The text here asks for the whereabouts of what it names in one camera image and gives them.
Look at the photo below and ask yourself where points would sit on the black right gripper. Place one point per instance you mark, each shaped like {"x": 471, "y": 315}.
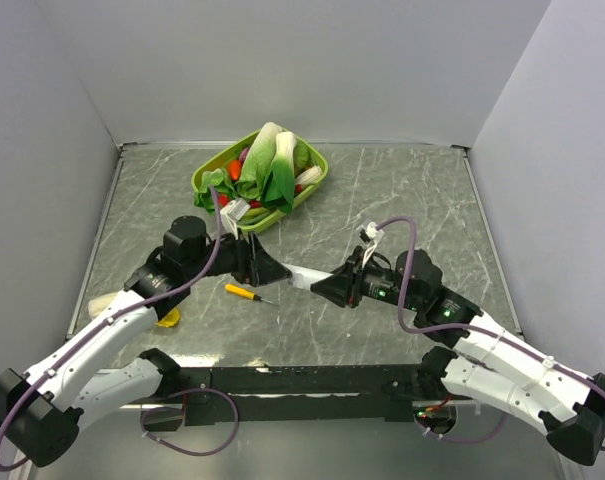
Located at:
{"x": 342, "y": 287}

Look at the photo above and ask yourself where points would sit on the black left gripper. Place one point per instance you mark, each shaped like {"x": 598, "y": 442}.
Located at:
{"x": 263, "y": 268}

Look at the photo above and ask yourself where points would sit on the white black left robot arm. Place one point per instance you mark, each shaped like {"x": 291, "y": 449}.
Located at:
{"x": 42, "y": 408}

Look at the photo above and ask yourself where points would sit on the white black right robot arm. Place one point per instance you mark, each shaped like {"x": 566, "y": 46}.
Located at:
{"x": 475, "y": 357}

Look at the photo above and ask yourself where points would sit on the dark green bok choy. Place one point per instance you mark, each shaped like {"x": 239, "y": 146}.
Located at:
{"x": 279, "y": 189}

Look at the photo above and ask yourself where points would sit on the red chili pepper toy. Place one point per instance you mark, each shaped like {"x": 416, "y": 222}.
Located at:
{"x": 223, "y": 199}

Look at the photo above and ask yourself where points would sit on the green lettuce toy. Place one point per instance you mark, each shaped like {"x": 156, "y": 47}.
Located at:
{"x": 213, "y": 184}

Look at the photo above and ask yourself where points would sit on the light green cabbage toy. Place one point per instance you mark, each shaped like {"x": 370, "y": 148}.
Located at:
{"x": 257, "y": 163}

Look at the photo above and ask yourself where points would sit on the orange carrot toy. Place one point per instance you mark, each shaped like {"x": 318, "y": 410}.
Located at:
{"x": 234, "y": 169}

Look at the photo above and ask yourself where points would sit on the light green plastic basket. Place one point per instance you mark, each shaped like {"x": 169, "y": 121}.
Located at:
{"x": 258, "y": 220}

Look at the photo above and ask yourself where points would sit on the purple onion toy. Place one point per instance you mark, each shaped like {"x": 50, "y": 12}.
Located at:
{"x": 243, "y": 154}

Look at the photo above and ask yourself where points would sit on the yellow handled screwdriver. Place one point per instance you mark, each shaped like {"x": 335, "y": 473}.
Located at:
{"x": 246, "y": 294}

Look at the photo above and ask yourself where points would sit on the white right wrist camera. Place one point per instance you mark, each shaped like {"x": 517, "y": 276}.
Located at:
{"x": 371, "y": 236}

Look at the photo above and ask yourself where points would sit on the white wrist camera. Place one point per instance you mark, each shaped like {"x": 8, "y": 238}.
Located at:
{"x": 232, "y": 213}
{"x": 371, "y": 236}

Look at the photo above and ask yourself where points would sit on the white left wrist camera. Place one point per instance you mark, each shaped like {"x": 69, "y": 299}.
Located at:
{"x": 232, "y": 213}

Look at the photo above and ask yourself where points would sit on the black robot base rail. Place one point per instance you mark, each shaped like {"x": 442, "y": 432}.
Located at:
{"x": 287, "y": 393}

